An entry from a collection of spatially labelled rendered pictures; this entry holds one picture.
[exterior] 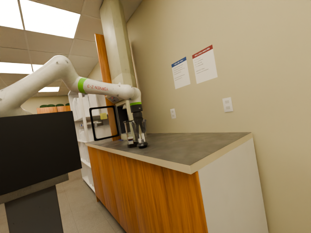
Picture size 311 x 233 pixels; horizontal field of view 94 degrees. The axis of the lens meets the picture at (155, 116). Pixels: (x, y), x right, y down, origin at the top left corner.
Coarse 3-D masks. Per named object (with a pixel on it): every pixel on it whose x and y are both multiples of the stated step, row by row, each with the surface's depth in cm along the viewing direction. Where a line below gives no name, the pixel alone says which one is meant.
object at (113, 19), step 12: (108, 0) 163; (108, 12) 167; (120, 12) 169; (108, 24) 171; (120, 24) 166; (108, 36) 175; (120, 36) 164; (108, 48) 180; (120, 48) 163; (108, 60) 184; (120, 60) 161; (120, 72) 163; (132, 72) 179
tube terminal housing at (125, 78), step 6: (114, 78) 178; (120, 78) 165; (126, 78) 164; (132, 78) 173; (126, 84) 163; (132, 84) 169; (120, 102) 173; (126, 102) 161; (126, 108) 163; (126, 138) 174
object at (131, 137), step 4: (124, 124) 122; (128, 124) 120; (128, 128) 120; (132, 128) 120; (128, 132) 120; (132, 132) 120; (128, 136) 120; (132, 136) 120; (136, 136) 122; (128, 140) 121; (132, 140) 120; (136, 140) 121
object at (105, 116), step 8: (96, 112) 173; (104, 112) 177; (112, 112) 182; (96, 120) 172; (104, 120) 176; (112, 120) 182; (96, 128) 171; (104, 128) 176; (112, 128) 181; (96, 136) 170; (104, 136) 175
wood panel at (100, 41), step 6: (96, 36) 185; (102, 36) 190; (96, 42) 185; (102, 42) 189; (102, 48) 188; (102, 54) 188; (102, 60) 187; (102, 66) 186; (108, 66) 191; (102, 72) 185; (108, 72) 190; (102, 78) 185; (108, 78) 189; (108, 102) 186; (114, 138) 186; (120, 138) 191
